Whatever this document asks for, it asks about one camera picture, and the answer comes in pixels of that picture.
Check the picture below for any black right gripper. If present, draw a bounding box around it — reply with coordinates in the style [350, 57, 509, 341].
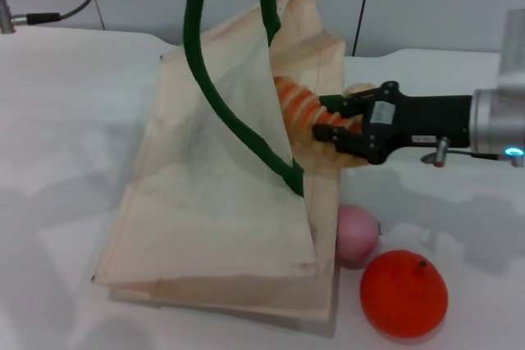
[312, 80, 473, 166]

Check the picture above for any orange striped long bread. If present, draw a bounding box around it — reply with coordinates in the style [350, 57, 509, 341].
[272, 75, 371, 169]

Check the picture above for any cream handbag with green handles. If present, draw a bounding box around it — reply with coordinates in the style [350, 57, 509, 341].
[90, 0, 346, 329]

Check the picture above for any beige round toy bun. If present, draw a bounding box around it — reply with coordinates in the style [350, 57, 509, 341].
[343, 82, 377, 99]

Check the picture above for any thin black rod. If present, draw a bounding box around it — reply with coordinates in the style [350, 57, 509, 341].
[351, 0, 377, 58]

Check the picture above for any pink toy peach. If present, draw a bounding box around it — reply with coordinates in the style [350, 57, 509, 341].
[335, 203, 380, 271]

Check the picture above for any orange toy tangerine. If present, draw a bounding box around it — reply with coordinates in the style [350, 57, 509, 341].
[359, 249, 450, 339]

